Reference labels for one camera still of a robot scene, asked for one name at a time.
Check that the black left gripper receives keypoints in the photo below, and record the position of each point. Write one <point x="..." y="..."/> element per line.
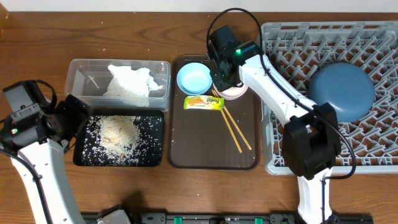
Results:
<point x="78" y="111"/>

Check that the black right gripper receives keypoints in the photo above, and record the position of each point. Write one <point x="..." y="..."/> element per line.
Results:
<point x="222" y="86"/>

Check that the pile of rice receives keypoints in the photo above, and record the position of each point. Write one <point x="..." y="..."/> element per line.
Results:
<point x="119" y="137"/>

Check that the white napkin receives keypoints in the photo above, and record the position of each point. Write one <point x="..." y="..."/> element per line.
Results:
<point x="132" y="85"/>

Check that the dark blue plate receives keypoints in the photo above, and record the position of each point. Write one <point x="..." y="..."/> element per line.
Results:
<point x="346" y="87"/>

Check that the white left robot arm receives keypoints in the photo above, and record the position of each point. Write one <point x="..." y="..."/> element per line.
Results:
<point x="36" y="146"/>

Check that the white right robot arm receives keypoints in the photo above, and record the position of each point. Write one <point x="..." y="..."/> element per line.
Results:
<point x="309" y="143"/>

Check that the grey dishwasher rack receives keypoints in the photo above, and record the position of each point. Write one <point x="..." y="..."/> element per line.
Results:
<point x="300" y="49"/>

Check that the wooden chopstick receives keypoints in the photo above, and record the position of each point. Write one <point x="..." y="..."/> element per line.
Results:
<point x="229" y="126"/>
<point x="227" y="113"/>

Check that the light blue small bowl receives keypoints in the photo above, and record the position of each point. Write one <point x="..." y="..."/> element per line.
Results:
<point x="194" y="79"/>

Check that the yellow green snack wrapper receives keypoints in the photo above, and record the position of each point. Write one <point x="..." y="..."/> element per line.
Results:
<point x="203" y="102"/>

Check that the black tray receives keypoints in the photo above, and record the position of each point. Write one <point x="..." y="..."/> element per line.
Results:
<point x="121" y="140"/>

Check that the clear plastic bin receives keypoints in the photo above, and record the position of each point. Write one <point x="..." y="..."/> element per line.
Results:
<point x="88" y="80"/>

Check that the brown serving tray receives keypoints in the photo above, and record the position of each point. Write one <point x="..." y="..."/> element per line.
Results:
<point x="200" y="139"/>

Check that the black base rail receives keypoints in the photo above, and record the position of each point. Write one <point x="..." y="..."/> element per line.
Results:
<point x="161" y="218"/>

